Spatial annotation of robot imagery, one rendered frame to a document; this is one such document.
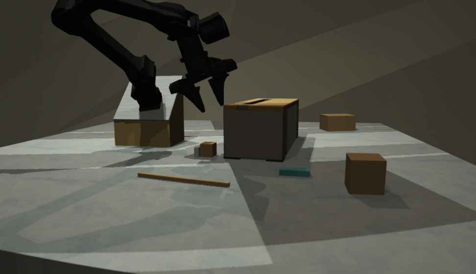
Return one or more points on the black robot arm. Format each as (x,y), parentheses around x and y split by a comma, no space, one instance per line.
(73,17)

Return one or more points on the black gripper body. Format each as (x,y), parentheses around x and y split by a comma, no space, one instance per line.
(198,69)

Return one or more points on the brown flat bar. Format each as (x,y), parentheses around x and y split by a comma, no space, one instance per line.
(184,179)

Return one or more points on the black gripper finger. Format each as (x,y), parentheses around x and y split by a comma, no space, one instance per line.
(217,85)
(194,96)

